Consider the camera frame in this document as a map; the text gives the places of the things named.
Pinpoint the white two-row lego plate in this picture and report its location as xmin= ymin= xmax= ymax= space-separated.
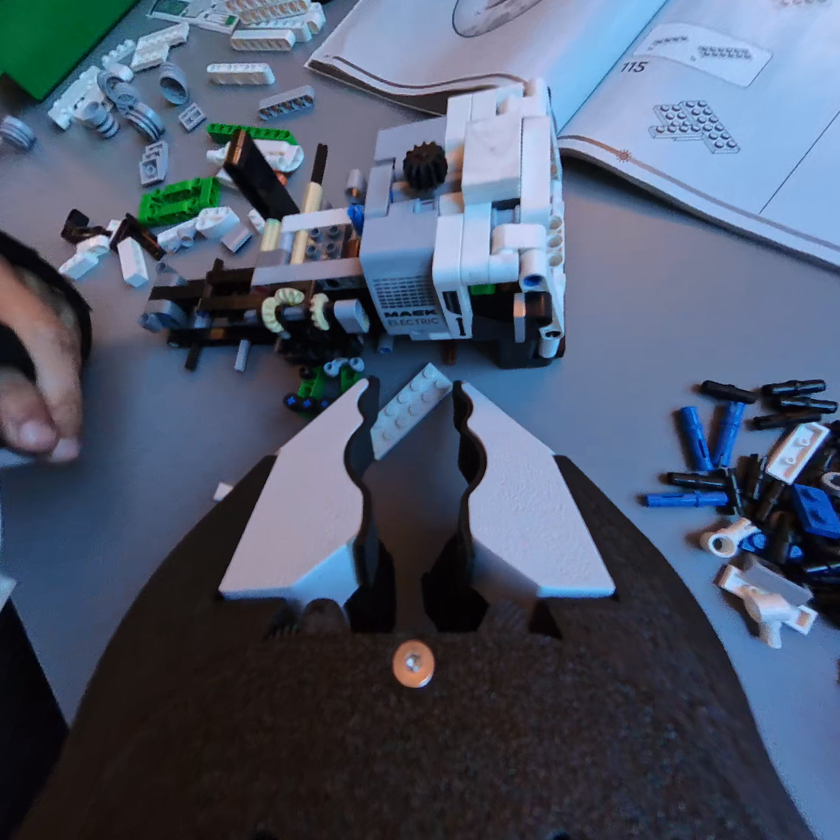
xmin=369 ymin=362 xmax=454 ymax=460

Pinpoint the white technic panel with pins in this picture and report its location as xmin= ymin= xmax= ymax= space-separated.
xmin=259 ymin=139 xmax=306 ymax=175

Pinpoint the white small lego brick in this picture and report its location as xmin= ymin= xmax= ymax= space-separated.
xmin=58 ymin=236 xmax=111 ymax=280
xmin=117 ymin=238 xmax=151 ymax=288

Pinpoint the sticker sheet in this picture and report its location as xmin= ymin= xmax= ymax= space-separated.
xmin=147 ymin=0 xmax=240 ymax=34

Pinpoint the white large technic panel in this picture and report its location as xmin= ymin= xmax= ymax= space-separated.
xmin=49 ymin=66 xmax=109 ymax=131

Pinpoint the group of grey wheel hubs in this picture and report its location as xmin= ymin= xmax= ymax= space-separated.
xmin=0 ymin=59 xmax=191 ymax=153

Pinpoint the green and black lego subassembly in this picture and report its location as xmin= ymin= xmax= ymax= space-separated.
xmin=283 ymin=357 xmax=368 ymax=417

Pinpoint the partly built lego truck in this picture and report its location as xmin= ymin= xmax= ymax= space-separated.
xmin=138 ymin=77 xmax=568 ymax=371

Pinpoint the dark brown lego bar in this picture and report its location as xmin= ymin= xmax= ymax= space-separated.
xmin=112 ymin=213 xmax=165 ymax=260

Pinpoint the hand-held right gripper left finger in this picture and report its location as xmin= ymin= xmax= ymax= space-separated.
xmin=218 ymin=376 xmax=395 ymax=611

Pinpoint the green storage bin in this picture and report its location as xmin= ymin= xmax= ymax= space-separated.
xmin=0 ymin=0 xmax=142 ymax=102

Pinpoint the group of white technic beams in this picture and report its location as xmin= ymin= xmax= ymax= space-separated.
xmin=206 ymin=0 xmax=327 ymax=86

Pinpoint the green long thin beam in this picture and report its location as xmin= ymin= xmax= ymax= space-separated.
xmin=206 ymin=122 xmax=298 ymax=147

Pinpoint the black small lego connector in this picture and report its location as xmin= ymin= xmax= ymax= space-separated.
xmin=62 ymin=210 xmax=109 ymax=244

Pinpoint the white triangular liftarm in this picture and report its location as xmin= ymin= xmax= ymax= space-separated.
xmin=197 ymin=206 xmax=240 ymax=240

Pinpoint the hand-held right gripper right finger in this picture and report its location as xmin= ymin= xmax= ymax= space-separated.
xmin=451 ymin=381 xmax=616 ymax=599

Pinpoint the open instruction booklet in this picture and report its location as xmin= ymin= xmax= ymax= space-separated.
xmin=305 ymin=0 xmax=840 ymax=270

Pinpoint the person's left hand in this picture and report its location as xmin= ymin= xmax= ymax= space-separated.
xmin=0 ymin=252 xmax=89 ymax=466

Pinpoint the light grey lego bar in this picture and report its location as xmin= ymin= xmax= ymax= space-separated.
xmin=259 ymin=85 xmax=317 ymax=121

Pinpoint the pile of small lego pins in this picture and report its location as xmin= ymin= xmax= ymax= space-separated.
xmin=642 ymin=377 xmax=840 ymax=651

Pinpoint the green technic frame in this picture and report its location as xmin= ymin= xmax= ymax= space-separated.
xmin=138 ymin=177 xmax=223 ymax=227

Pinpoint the white long lego plate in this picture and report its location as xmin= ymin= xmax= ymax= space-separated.
xmin=130 ymin=23 xmax=191 ymax=72

